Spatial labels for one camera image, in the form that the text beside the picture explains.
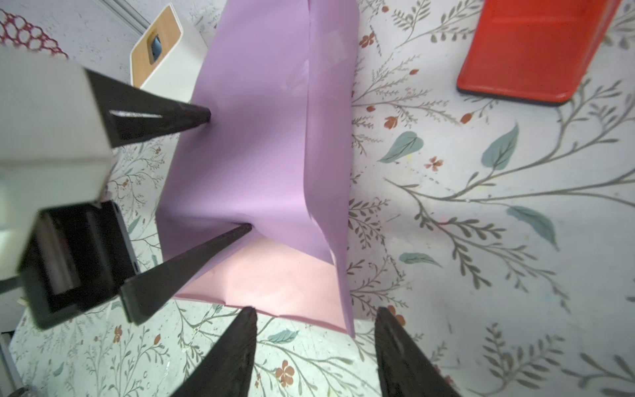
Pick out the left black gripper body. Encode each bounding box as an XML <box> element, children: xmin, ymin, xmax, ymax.
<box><xmin>18</xmin><ymin>200</ymin><xmax>139</xmax><ymax>329</ymax></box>

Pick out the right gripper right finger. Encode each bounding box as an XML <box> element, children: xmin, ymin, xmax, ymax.
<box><xmin>375</xmin><ymin>307</ymin><xmax>460</xmax><ymax>397</ymax></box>

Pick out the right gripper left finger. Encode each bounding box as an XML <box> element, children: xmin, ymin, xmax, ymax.
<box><xmin>172</xmin><ymin>307</ymin><xmax>257</xmax><ymax>397</ymax></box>

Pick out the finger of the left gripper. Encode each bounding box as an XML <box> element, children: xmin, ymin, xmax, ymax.
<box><xmin>119</xmin><ymin>224</ymin><xmax>253</xmax><ymax>325</ymax></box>
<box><xmin>85</xmin><ymin>69</ymin><xmax>211</xmax><ymax>148</ymax></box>

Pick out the pink wrapping paper sheet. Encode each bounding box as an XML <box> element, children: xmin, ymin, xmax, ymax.
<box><xmin>155</xmin><ymin>1</ymin><xmax>360</xmax><ymax>334</ymax></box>

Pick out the white box with wooden lid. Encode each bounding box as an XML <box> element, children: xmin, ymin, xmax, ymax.
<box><xmin>130</xmin><ymin>3</ymin><xmax>208</xmax><ymax>102</ymax></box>

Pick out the red tape dispenser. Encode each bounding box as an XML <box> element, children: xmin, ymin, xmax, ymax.
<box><xmin>456</xmin><ymin>0</ymin><xmax>620</xmax><ymax>104</ymax></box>

